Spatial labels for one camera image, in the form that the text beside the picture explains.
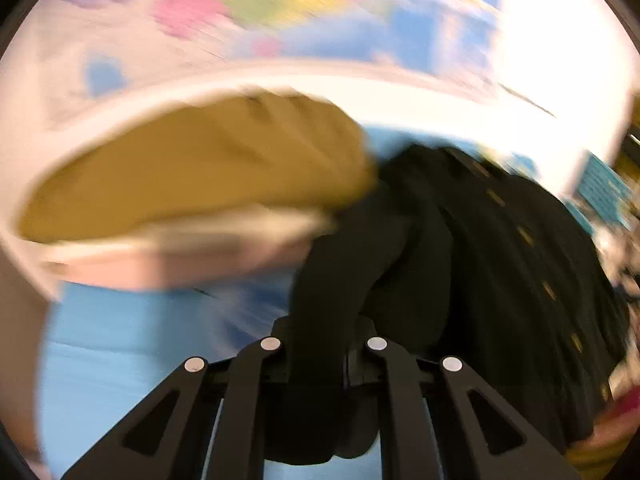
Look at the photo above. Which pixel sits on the orange red cloth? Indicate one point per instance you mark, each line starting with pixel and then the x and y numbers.
pixel 620 415

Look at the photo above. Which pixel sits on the pink folded garment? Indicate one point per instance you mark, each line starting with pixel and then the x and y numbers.
pixel 175 270

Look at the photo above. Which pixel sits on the mustard yellow folded garment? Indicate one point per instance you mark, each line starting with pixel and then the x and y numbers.
pixel 200 170

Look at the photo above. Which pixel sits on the black garment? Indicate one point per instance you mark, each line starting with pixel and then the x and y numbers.
pixel 500 260

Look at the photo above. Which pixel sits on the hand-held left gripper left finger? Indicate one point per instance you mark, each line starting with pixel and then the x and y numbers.
pixel 250 385

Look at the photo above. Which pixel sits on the blue plastic baskets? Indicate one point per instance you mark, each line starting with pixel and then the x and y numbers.
pixel 617 255

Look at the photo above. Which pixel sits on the blue plastic basket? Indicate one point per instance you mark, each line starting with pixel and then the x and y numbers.
pixel 602 190

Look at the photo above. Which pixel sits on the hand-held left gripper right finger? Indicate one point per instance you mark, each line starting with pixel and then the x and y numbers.
pixel 400 400

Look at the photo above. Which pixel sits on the colourful wall map poster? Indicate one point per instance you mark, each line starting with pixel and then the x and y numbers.
pixel 300 10

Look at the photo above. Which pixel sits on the white folded garment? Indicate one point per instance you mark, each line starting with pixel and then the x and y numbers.
pixel 225 232

